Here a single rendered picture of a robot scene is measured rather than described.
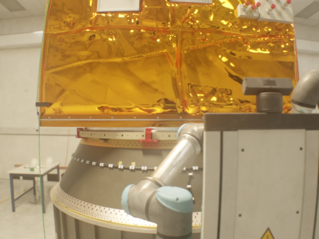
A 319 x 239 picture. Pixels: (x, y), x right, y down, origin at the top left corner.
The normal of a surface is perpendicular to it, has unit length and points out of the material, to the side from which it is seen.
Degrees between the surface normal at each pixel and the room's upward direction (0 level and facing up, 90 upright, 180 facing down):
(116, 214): 43
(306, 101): 104
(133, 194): 48
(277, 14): 90
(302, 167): 90
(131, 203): 78
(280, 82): 61
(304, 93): 87
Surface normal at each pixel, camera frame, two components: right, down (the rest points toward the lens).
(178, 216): 0.11, -0.03
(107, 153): -0.45, -0.49
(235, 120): -0.11, -0.03
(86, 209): -0.36, -0.75
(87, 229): -0.51, -0.03
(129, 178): -0.25, -0.49
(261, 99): -0.82, -0.02
